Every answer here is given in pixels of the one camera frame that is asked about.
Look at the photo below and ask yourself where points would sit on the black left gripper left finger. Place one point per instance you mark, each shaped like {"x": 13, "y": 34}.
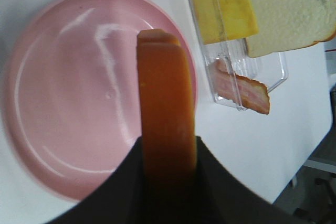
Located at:
{"x": 119, "y": 199}

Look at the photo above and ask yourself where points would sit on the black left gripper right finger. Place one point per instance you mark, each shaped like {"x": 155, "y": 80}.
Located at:
{"x": 221, "y": 198}

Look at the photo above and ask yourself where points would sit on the bread slice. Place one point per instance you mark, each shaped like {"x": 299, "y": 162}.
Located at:
{"x": 167, "y": 118}
{"x": 286, "y": 25}

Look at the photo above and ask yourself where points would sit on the pink bacon strip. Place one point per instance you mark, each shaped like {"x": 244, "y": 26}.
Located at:
{"x": 249, "y": 93}

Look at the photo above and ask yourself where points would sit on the clear right plastic tray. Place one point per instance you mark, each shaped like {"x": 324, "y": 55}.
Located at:
{"x": 270, "y": 70}

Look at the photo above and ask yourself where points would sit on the pink round plate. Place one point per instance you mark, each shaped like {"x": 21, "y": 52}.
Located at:
{"x": 70, "y": 103}

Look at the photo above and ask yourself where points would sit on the yellow cheese slice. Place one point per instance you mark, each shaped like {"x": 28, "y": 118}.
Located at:
{"x": 221, "y": 20}

